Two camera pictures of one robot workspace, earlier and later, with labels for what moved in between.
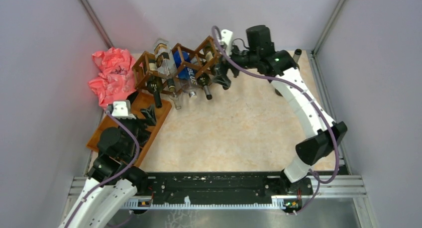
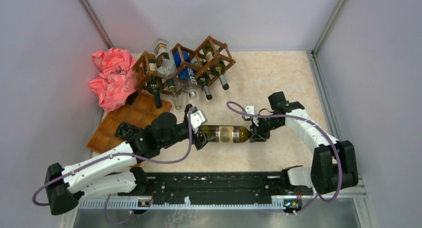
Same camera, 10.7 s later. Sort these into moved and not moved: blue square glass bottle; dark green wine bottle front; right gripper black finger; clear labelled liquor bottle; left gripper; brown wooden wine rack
Moved: right gripper black finger; left gripper
Not moved: blue square glass bottle; clear labelled liquor bottle; dark green wine bottle front; brown wooden wine rack
